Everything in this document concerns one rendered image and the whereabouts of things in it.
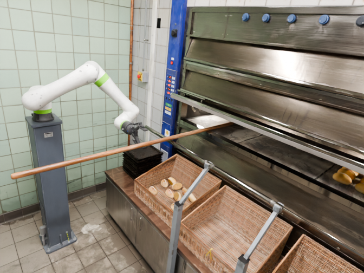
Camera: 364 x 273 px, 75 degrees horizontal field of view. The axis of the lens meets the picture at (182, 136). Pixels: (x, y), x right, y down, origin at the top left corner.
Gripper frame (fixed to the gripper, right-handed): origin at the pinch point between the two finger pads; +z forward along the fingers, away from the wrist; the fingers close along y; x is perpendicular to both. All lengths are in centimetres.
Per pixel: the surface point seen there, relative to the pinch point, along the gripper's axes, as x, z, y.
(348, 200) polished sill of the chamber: -55, 113, 2
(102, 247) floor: 19, -32, 120
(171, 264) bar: 4, 46, 74
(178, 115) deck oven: -55, -29, -1
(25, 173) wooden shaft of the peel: 73, 8, 0
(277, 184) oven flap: -57, 74, 15
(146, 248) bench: -1, 10, 96
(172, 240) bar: 5, 45, 53
